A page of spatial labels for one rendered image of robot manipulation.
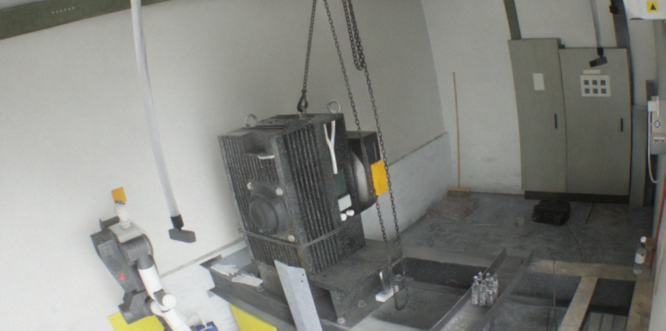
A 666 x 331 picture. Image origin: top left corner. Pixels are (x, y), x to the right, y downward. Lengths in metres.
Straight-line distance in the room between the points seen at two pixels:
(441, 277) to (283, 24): 2.22
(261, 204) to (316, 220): 0.28
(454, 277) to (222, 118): 1.88
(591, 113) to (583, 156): 0.46
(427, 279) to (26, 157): 2.66
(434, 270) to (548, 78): 2.43
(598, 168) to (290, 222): 3.33
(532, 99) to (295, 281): 3.22
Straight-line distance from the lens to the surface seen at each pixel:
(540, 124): 4.65
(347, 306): 2.35
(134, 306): 2.21
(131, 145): 2.90
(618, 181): 4.65
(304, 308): 2.20
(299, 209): 2.17
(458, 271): 2.77
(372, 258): 2.36
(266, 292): 2.68
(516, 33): 4.70
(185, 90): 3.09
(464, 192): 5.27
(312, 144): 2.16
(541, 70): 4.52
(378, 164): 2.35
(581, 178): 4.70
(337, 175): 2.35
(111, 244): 2.04
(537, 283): 2.59
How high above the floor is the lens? 1.99
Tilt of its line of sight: 13 degrees down
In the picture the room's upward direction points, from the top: 10 degrees counter-clockwise
